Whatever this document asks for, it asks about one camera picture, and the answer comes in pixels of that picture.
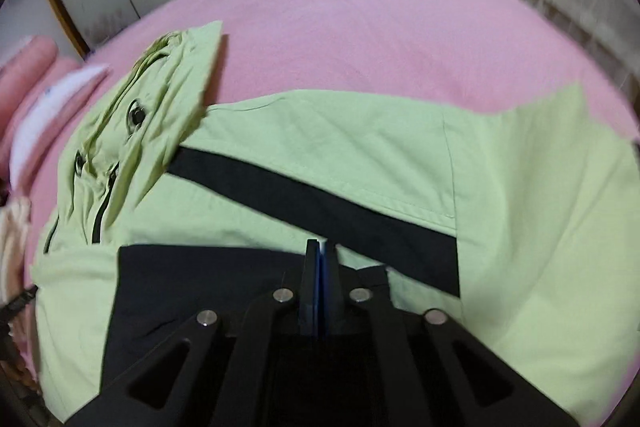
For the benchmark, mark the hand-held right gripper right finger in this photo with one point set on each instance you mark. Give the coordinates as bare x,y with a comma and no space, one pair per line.
324,287

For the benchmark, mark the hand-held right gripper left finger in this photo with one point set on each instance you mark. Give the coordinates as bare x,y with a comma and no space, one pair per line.
311,287

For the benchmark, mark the green and black jacket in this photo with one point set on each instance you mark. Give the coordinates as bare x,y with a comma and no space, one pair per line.
350,132

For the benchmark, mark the pink bed sheet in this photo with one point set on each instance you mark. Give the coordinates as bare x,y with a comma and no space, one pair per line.
350,32

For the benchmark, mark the beige cloth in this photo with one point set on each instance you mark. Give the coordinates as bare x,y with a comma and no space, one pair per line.
12,232

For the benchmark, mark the white cloth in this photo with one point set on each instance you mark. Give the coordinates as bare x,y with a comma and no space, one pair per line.
45,117

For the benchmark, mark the pink pillow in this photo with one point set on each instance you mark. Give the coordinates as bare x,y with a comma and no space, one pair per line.
30,72

